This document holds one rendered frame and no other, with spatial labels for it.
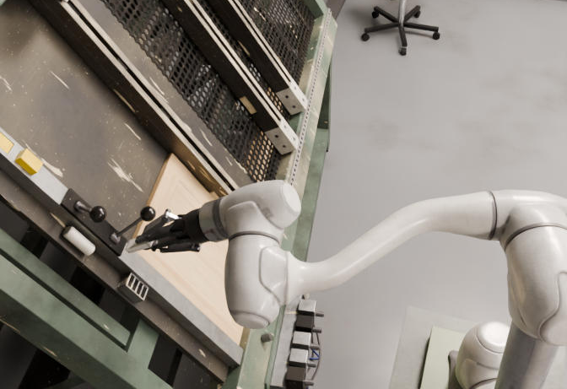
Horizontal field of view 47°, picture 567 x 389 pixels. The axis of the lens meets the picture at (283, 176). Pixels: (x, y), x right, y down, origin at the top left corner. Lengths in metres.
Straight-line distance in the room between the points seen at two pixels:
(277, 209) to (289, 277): 0.13
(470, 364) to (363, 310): 1.32
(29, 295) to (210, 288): 0.64
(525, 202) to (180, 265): 0.94
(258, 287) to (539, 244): 0.52
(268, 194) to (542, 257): 0.52
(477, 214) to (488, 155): 2.56
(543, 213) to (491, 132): 2.73
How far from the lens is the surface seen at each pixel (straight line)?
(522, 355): 1.45
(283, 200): 1.25
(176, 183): 1.89
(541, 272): 1.25
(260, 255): 1.22
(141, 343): 1.75
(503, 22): 5.04
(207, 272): 1.92
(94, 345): 1.52
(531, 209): 1.34
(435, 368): 2.06
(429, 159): 3.80
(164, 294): 1.72
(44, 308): 1.45
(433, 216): 1.32
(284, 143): 2.44
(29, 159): 1.50
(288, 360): 2.09
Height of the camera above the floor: 2.60
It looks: 46 degrees down
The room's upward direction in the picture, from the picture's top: 2 degrees counter-clockwise
